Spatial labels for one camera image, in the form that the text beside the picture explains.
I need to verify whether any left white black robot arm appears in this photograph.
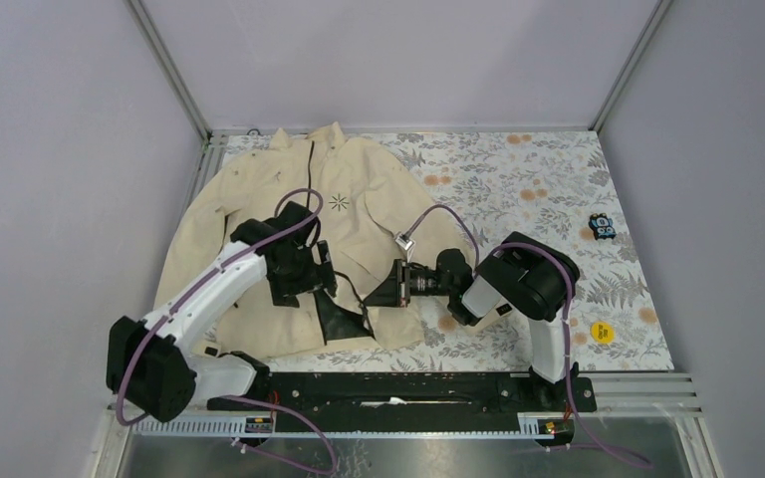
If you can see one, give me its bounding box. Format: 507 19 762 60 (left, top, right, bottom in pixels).
106 199 337 426

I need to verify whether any yellow round sticker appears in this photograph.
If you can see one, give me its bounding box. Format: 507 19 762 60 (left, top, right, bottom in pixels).
590 322 616 344

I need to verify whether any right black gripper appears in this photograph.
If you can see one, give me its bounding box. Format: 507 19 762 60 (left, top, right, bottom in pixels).
364 259 455 308

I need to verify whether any cream zip-up jacket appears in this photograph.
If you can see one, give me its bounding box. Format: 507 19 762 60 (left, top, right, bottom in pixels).
155 124 474 359

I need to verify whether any small blue black toy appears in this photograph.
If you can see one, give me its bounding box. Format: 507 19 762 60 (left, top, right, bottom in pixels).
589 213 617 240

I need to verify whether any floral patterned table cloth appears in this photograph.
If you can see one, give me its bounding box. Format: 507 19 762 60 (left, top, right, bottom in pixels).
271 131 673 372

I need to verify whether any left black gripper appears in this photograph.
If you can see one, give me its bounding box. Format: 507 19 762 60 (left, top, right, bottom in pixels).
269 240 335 309

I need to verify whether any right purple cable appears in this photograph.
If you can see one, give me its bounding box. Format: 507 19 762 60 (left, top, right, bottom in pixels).
398 203 654 471

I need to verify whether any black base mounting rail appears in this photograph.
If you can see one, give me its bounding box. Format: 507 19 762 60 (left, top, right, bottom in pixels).
207 370 599 435

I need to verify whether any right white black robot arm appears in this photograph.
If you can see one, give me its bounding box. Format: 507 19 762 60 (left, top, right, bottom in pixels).
364 232 580 410

